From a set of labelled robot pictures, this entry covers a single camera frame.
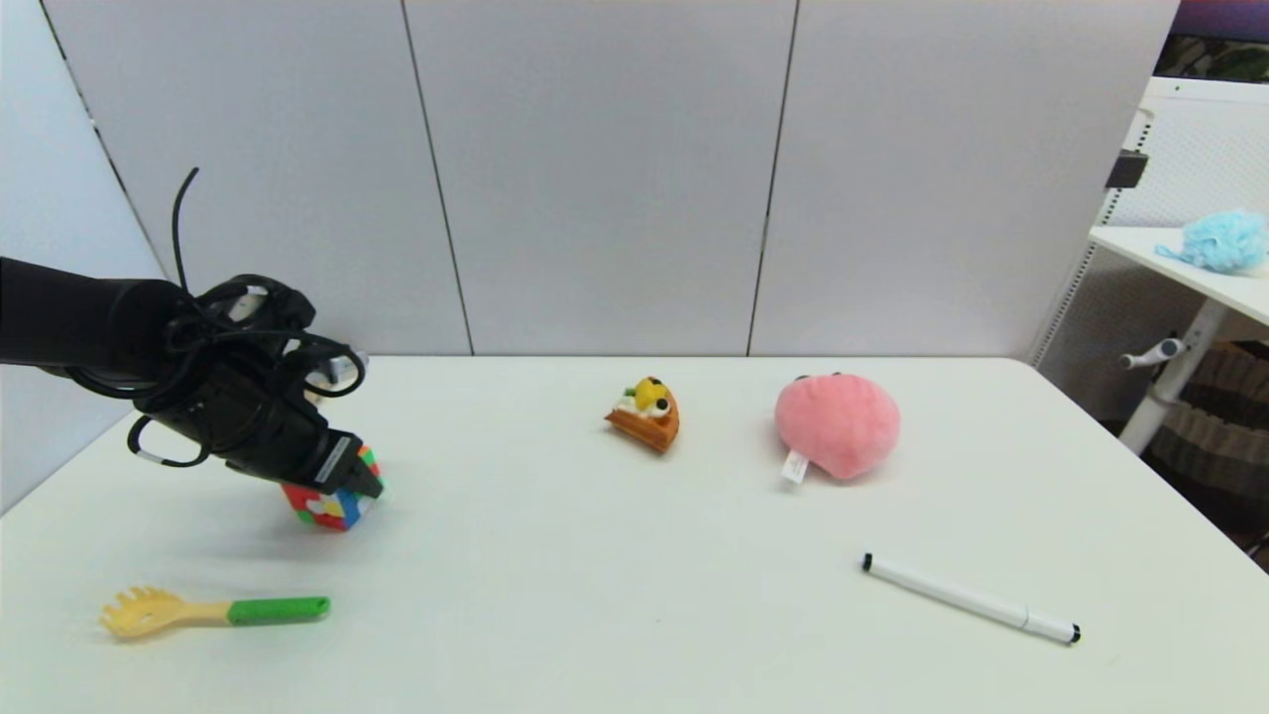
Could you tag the toy cake slice with fruit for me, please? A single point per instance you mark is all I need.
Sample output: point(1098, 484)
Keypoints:
point(650, 415)

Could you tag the pink plush toy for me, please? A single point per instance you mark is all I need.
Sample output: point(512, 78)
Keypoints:
point(841, 424)

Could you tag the white marker pen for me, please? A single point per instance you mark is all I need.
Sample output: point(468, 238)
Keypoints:
point(967, 596)

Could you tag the brown striped cushion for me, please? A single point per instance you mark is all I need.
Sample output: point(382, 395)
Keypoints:
point(1214, 426)

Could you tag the multicoloured rubiks cube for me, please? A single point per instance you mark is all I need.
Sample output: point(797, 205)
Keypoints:
point(332, 508)

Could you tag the black bracket on partition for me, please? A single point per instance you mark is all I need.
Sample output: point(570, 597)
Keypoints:
point(1124, 171)

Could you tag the light blue bath sponge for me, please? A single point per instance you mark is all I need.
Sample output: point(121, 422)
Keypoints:
point(1224, 242)

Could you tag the white perforated panel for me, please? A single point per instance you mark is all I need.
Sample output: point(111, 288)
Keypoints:
point(1190, 159)

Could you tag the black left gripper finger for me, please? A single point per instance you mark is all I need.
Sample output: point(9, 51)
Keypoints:
point(362, 483)

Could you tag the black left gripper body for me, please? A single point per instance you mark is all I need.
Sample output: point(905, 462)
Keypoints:
point(258, 426)

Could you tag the white side table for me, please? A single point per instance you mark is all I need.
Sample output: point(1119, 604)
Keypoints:
point(1205, 297)

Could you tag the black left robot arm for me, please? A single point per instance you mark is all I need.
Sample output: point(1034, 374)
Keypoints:
point(79, 317)

